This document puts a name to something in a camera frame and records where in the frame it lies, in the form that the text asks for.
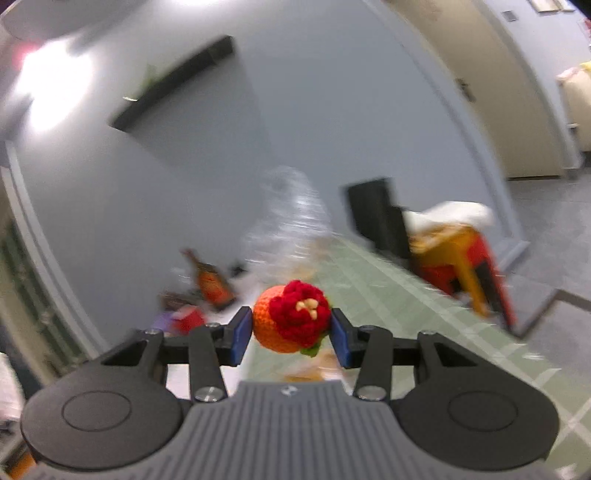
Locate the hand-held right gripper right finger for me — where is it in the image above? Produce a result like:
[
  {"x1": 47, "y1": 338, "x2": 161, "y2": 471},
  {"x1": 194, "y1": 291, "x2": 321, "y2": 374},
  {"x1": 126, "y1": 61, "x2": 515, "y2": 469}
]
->
[{"x1": 330, "y1": 308, "x2": 467, "y2": 401}]

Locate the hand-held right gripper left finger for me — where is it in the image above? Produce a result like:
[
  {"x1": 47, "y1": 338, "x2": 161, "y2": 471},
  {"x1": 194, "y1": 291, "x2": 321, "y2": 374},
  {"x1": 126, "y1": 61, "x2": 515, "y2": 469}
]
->
[{"x1": 99, "y1": 307, "x2": 254, "y2": 403}]

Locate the orange crocheted ball red flower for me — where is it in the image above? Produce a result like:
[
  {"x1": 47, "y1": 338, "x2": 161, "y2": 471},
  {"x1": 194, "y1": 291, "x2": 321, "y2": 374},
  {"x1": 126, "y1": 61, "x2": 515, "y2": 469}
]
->
[{"x1": 252, "y1": 279, "x2": 333, "y2": 357}]

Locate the red cup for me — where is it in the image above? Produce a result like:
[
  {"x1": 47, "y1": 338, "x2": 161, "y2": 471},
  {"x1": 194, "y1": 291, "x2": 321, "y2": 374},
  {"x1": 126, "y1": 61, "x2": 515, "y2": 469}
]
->
[{"x1": 173, "y1": 308, "x2": 207, "y2": 336}]

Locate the brown glass bottle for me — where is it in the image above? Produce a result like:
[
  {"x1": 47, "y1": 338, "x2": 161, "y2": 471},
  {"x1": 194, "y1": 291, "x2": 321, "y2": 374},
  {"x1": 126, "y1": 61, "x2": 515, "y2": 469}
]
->
[{"x1": 182, "y1": 249, "x2": 238, "y2": 311}]

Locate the green grid table mat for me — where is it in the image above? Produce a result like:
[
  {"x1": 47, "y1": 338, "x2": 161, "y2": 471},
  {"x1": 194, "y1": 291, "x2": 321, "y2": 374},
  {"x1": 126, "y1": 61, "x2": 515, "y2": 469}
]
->
[{"x1": 245, "y1": 240, "x2": 591, "y2": 462}]

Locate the purple packet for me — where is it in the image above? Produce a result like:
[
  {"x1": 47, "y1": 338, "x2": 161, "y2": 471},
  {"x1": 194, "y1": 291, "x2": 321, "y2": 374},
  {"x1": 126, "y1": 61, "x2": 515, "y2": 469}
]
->
[{"x1": 151, "y1": 310, "x2": 185, "y2": 334}]

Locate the white paper sheet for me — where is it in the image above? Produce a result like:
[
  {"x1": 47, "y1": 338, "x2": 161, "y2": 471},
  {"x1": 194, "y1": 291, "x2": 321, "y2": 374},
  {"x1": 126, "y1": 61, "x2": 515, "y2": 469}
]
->
[{"x1": 164, "y1": 288, "x2": 260, "y2": 402}]

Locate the clear plastic bag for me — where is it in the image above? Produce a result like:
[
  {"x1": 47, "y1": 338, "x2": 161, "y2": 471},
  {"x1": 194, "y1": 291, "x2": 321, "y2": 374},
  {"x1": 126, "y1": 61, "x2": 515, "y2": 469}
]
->
[{"x1": 242, "y1": 166, "x2": 334, "y2": 283}]

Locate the black chair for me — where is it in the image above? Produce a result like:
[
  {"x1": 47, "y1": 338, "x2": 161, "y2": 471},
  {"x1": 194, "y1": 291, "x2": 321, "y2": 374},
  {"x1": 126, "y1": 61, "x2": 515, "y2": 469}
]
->
[{"x1": 344, "y1": 178, "x2": 413, "y2": 260}]

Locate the orange stool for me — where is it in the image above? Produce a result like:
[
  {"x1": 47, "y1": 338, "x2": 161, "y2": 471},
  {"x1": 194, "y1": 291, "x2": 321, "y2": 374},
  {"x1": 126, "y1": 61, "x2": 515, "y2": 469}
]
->
[{"x1": 409, "y1": 224, "x2": 519, "y2": 332}]

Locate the beige door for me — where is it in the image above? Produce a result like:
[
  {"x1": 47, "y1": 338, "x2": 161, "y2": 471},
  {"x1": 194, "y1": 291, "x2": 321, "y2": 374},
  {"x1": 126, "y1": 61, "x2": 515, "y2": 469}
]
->
[{"x1": 388, "y1": 0, "x2": 583, "y2": 182}]

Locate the black wall shelf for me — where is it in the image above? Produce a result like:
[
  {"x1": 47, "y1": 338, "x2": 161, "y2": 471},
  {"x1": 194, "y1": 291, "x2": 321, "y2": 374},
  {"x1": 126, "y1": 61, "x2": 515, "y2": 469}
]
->
[{"x1": 110, "y1": 36, "x2": 235, "y2": 133}]

